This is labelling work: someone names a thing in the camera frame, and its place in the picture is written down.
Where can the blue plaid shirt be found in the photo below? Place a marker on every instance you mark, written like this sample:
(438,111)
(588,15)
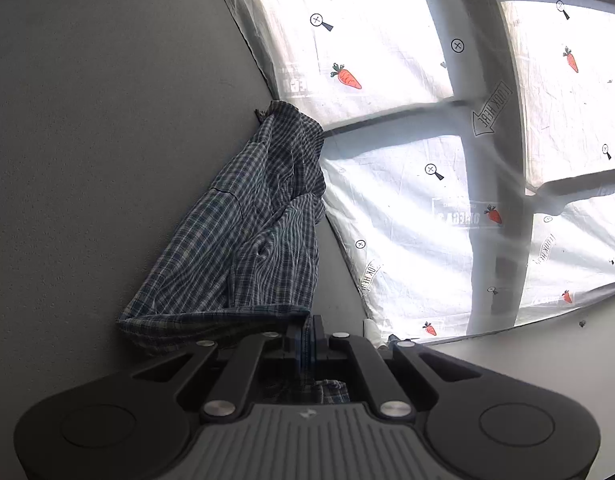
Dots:
(237,220)

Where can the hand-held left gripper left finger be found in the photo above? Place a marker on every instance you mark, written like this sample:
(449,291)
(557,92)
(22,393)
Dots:
(293,347)

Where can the white printed sheet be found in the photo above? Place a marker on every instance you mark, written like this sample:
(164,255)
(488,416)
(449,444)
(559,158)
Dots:
(397,210)

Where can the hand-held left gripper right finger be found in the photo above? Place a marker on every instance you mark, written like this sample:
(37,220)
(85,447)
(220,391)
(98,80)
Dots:
(320,347)

